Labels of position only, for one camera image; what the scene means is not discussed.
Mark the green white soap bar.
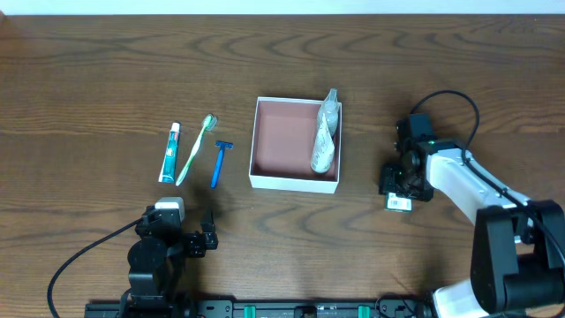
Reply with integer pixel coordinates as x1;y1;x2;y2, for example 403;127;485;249
385;193;412;213

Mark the white tube gold cap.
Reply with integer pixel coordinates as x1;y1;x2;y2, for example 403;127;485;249
311;113;335;174

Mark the blue liquid clear bottle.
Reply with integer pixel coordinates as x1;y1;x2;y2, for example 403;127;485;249
318;88;341;136

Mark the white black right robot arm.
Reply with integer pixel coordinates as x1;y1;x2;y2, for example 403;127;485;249
379;138;564;317

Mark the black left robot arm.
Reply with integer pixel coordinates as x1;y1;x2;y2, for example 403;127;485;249
127;205;218;309

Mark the teal toothpaste tube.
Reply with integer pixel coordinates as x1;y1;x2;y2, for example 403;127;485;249
158;122;181;184

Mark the blue disposable razor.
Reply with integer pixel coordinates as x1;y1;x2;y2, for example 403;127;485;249
210;140;233;188

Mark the green white toothbrush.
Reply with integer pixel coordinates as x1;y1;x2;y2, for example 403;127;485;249
176;113;217;186

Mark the white box pink interior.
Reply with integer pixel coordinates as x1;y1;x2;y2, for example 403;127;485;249
248;96;342;194

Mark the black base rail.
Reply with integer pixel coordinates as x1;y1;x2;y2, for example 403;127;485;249
84;299;434;318

